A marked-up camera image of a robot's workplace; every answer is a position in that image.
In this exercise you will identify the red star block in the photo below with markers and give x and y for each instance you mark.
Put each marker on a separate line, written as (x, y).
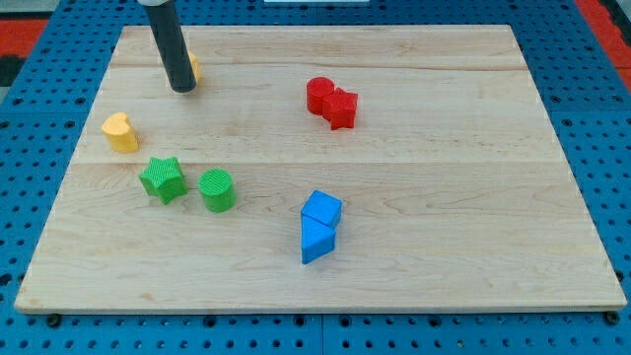
(340, 109)

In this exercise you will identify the green cylinder block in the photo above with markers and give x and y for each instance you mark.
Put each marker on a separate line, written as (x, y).
(217, 190)

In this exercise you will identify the green star block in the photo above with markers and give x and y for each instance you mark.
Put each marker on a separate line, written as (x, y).
(164, 179)

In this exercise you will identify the light wooden board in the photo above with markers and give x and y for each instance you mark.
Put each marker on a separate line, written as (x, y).
(327, 170)

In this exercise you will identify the red cylinder block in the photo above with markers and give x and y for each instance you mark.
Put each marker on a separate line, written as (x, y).
(316, 90)

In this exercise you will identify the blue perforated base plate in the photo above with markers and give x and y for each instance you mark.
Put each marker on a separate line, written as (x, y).
(49, 100)

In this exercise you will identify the blue cube block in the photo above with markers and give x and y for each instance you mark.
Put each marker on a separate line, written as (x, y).
(323, 208)

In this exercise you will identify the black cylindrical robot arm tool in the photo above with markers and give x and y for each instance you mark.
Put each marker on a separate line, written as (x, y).
(166, 29)

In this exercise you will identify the yellow block behind tool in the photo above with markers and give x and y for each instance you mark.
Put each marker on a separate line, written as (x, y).
(195, 66)

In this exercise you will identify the blue triangle block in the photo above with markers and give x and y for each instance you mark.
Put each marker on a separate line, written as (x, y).
(317, 239)

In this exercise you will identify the yellow heart block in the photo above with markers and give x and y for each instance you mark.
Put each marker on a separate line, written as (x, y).
(120, 133)

